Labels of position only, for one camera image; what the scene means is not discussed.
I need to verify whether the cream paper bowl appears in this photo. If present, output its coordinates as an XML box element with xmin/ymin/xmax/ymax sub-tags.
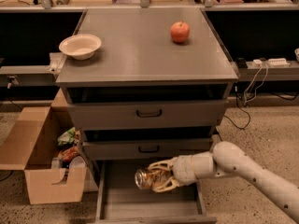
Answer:
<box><xmin>59</xmin><ymin>34</ymin><xmax>102</xmax><ymax>61</ymax></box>

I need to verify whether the open cardboard box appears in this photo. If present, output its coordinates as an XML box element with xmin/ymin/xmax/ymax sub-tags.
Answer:
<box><xmin>0</xmin><ymin>91</ymin><xmax>88</xmax><ymax>204</ymax></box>

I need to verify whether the grey drawer cabinet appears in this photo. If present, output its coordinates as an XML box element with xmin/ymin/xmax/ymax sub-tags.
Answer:
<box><xmin>55</xmin><ymin>7</ymin><xmax>239</xmax><ymax>224</ymax></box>

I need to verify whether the white power strip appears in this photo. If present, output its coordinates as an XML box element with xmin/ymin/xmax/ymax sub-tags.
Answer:
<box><xmin>267</xmin><ymin>58</ymin><xmax>290</xmax><ymax>67</ymax></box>

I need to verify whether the red apple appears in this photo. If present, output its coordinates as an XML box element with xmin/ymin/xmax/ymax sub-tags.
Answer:
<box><xmin>170</xmin><ymin>21</ymin><xmax>190</xmax><ymax>43</ymax></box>

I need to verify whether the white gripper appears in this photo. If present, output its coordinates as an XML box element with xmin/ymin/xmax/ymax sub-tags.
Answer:
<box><xmin>148</xmin><ymin>156</ymin><xmax>197</xmax><ymax>193</ymax></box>

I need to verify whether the green snack bag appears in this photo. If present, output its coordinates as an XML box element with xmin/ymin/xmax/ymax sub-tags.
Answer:
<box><xmin>57</xmin><ymin>127</ymin><xmax>76</xmax><ymax>147</ymax></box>

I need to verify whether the white cable bundle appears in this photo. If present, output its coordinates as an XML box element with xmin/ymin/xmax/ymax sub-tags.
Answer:
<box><xmin>242</xmin><ymin>63</ymin><xmax>269</xmax><ymax>106</ymax></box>

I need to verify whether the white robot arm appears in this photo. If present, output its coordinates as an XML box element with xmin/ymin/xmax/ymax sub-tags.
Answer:
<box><xmin>148</xmin><ymin>141</ymin><xmax>299</xmax><ymax>223</ymax></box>

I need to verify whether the grey open bottom drawer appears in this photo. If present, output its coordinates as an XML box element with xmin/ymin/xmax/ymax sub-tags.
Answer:
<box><xmin>96</xmin><ymin>159</ymin><xmax>217</xmax><ymax>224</ymax></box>

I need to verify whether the white wall adapter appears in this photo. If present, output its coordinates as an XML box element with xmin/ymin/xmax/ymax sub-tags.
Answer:
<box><xmin>253</xmin><ymin>59</ymin><xmax>263</xmax><ymax>66</ymax></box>

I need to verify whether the grey middle drawer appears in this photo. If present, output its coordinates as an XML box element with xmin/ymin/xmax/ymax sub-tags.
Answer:
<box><xmin>82</xmin><ymin>138</ymin><xmax>213</xmax><ymax>161</ymax></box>

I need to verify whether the black floor cable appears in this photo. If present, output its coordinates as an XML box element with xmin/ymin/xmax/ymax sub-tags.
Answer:
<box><xmin>216</xmin><ymin>93</ymin><xmax>252</xmax><ymax>142</ymax></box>

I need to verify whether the grey top drawer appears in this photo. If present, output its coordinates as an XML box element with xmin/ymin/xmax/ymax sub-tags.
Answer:
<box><xmin>67</xmin><ymin>100</ymin><xmax>226</xmax><ymax>130</ymax></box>

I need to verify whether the orange snack bag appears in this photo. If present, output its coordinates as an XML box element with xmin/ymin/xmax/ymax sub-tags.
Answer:
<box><xmin>58</xmin><ymin>146</ymin><xmax>78</xmax><ymax>162</ymax></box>

